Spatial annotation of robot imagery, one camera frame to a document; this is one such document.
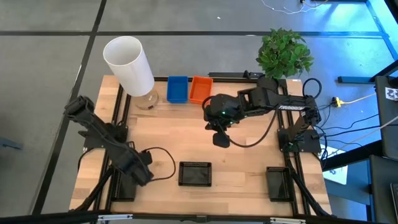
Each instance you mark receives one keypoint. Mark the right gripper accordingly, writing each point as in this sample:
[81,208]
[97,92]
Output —
[224,107]

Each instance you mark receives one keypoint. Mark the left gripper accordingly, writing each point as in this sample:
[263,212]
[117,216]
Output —
[133,163]

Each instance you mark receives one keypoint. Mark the black plastic basket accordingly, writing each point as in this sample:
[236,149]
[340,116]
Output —
[195,175]
[124,193]
[279,184]

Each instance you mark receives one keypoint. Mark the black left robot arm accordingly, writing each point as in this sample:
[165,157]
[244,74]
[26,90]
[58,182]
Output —
[99,129]

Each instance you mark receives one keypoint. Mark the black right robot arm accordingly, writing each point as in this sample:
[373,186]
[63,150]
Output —
[264,98]

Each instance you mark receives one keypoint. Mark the black flat bar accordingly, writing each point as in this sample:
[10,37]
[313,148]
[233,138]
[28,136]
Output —
[230,75]

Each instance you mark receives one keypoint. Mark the green potted plant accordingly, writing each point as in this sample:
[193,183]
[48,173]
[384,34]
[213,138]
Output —
[283,53]

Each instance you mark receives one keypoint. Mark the white cylindrical cup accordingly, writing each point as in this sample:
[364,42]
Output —
[127,62]

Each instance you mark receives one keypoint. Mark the white paper sheet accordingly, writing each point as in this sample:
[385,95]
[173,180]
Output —
[337,174]

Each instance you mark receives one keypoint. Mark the yellow power plug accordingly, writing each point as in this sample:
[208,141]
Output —
[335,101]

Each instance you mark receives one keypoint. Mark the black metal bar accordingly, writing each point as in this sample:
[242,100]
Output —
[351,155]
[354,80]

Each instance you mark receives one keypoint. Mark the grey floor object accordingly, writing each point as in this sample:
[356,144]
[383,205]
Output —
[9,143]

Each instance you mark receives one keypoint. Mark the black desk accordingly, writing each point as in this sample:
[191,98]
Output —
[382,186]

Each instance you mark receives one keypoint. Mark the black cabinet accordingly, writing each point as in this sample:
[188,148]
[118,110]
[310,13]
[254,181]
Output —
[388,124]

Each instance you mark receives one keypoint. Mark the black and white marker tag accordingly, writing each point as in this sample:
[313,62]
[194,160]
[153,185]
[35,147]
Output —
[392,94]

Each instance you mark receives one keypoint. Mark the silver frame bracket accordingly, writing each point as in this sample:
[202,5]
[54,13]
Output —
[115,217]
[287,221]

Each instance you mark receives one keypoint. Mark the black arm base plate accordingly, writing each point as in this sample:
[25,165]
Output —
[311,146]
[90,143]

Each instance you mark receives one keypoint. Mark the grey table-edge camera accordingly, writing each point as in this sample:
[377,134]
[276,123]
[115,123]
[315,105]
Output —
[201,219]

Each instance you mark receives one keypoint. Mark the black aluminium table frame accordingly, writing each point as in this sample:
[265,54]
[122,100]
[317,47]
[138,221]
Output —
[119,96]

